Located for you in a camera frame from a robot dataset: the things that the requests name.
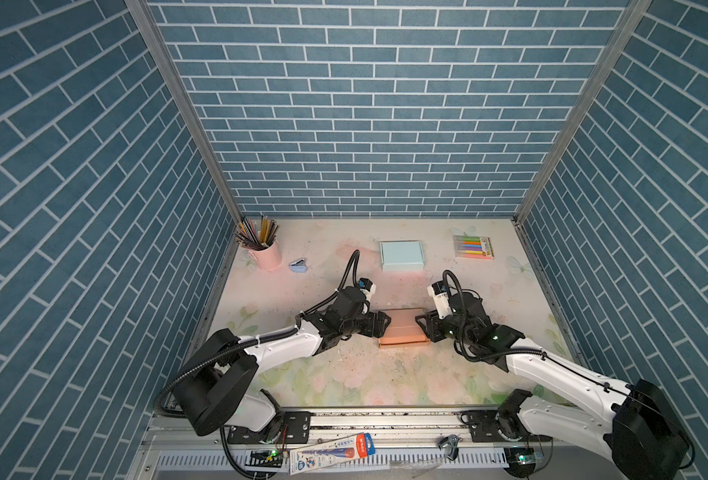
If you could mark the pink metal pencil bucket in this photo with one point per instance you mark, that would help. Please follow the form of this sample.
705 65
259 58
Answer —
267 259

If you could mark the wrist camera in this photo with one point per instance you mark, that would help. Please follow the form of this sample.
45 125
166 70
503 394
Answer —
440 296
367 287

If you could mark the aluminium left corner post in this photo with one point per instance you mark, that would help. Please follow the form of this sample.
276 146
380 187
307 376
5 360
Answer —
152 36

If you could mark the clear box of markers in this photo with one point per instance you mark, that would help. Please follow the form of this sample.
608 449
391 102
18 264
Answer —
474 247

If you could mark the light blue small stapler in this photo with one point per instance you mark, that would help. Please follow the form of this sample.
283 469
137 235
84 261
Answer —
299 266

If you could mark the small metal clip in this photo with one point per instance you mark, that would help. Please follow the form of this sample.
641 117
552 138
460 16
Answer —
449 446

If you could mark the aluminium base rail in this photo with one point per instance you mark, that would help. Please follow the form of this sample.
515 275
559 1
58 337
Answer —
405 440

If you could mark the light teal paper box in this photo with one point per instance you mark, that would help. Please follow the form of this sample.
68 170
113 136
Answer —
402 256

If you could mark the bundle of coloured pencils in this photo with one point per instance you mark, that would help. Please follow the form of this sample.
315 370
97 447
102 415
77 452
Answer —
257 235

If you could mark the pink paper box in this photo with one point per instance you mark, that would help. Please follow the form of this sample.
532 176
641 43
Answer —
403 330

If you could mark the blue red white packet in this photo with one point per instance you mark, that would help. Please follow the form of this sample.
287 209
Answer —
332 453

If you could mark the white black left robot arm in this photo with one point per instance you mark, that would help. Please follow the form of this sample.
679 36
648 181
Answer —
212 387

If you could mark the aluminium right corner post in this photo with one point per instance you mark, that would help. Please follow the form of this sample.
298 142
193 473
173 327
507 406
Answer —
627 23

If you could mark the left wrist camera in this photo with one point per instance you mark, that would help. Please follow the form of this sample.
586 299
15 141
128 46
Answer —
367 287

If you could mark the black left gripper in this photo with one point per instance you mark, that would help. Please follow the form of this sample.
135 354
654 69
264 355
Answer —
380 328

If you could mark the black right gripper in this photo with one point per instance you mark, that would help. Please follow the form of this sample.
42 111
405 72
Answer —
431 325

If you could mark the aluminium corner post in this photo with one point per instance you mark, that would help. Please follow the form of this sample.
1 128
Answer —
152 36
627 23

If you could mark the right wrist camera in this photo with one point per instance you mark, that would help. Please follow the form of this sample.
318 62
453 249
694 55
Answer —
440 296

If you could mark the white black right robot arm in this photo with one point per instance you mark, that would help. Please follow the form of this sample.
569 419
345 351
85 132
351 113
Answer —
632 425

